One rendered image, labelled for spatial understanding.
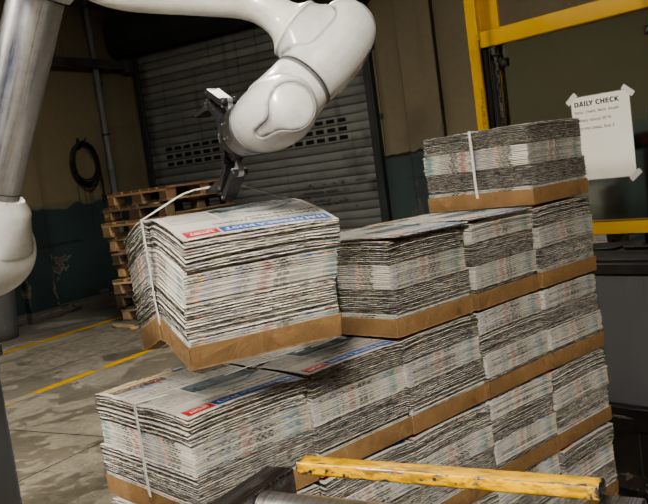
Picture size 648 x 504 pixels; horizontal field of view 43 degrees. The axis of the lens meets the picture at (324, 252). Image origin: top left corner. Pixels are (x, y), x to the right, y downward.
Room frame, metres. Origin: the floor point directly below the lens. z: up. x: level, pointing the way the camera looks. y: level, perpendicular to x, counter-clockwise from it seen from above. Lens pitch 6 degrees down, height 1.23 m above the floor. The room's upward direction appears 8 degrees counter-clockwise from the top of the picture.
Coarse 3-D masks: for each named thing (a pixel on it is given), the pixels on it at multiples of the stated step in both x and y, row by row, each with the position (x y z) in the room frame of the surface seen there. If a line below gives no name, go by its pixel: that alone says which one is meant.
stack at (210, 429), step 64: (512, 320) 2.12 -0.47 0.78; (128, 384) 1.76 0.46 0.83; (192, 384) 1.68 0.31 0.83; (256, 384) 1.61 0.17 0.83; (320, 384) 1.66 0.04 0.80; (384, 384) 1.80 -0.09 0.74; (448, 384) 1.93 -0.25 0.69; (128, 448) 1.64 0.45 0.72; (192, 448) 1.45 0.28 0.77; (256, 448) 1.54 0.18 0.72; (320, 448) 1.64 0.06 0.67; (384, 448) 1.79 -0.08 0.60; (448, 448) 1.90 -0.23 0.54; (512, 448) 2.07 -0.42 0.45
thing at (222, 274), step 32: (160, 224) 1.39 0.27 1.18; (192, 224) 1.37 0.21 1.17; (224, 224) 1.37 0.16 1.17; (256, 224) 1.36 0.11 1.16; (288, 224) 1.37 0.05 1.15; (320, 224) 1.40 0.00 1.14; (160, 256) 1.41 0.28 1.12; (192, 256) 1.30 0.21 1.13; (224, 256) 1.32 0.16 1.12; (256, 256) 1.35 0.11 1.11; (288, 256) 1.38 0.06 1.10; (320, 256) 1.41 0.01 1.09; (160, 288) 1.42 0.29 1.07; (192, 288) 1.32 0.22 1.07; (224, 288) 1.34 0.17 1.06; (256, 288) 1.36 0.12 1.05; (288, 288) 1.40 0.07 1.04; (320, 288) 1.42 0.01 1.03; (192, 320) 1.32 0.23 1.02; (224, 320) 1.35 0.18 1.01; (256, 320) 1.38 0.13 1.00; (288, 320) 1.40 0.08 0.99
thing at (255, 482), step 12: (264, 468) 1.20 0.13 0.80; (276, 468) 1.20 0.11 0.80; (288, 468) 1.19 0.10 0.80; (252, 480) 1.16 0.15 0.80; (264, 480) 1.15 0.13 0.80; (276, 480) 1.15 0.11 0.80; (288, 480) 1.17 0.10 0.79; (228, 492) 1.12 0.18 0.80; (240, 492) 1.12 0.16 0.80; (252, 492) 1.11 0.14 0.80; (288, 492) 1.17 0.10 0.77
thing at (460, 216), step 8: (504, 208) 2.25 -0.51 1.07; (512, 208) 2.21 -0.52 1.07; (520, 208) 2.17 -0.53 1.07; (528, 208) 2.18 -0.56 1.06; (416, 216) 2.40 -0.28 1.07; (424, 216) 2.36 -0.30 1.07; (432, 216) 2.31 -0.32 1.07; (440, 216) 2.26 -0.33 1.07; (448, 216) 2.23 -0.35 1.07; (456, 216) 2.19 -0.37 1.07; (464, 216) 2.14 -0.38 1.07; (472, 216) 2.10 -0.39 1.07; (480, 216) 2.06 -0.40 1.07; (488, 216) 2.05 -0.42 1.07; (376, 224) 2.27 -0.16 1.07; (384, 224) 2.22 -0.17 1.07; (392, 224) 2.20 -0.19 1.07; (400, 224) 2.18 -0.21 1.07
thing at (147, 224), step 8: (272, 200) 1.61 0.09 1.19; (224, 208) 1.52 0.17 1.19; (176, 216) 1.46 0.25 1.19; (144, 224) 1.50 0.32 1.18; (152, 224) 1.45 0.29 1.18; (144, 232) 1.50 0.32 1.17; (152, 232) 1.45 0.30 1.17; (152, 240) 1.47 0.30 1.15; (152, 248) 1.48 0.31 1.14; (152, 256) 1.47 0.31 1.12; (152, 264) 1.47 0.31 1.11; (152, 272) 1.48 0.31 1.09; (152, 296) 1.49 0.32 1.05; (160, 312) 1.46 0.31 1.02
